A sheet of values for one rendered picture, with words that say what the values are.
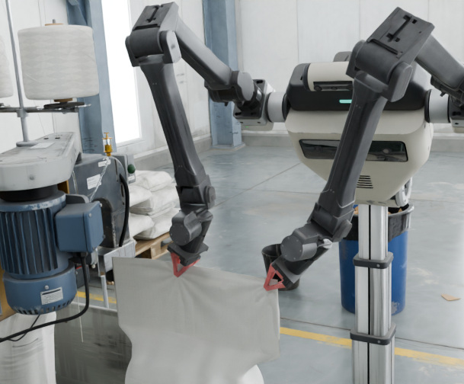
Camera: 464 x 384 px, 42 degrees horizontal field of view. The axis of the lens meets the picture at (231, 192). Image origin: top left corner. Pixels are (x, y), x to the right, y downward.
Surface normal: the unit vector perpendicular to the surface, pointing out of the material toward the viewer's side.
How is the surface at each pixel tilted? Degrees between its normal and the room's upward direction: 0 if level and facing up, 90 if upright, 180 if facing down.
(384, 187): 130
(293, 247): 79
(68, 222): 90
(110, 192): 90
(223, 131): 90
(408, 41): 53
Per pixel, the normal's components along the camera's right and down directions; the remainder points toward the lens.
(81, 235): -0.07, 0.23
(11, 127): 0.88, 0.06
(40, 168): 0.61, 0.17
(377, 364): -0.47, 0.22
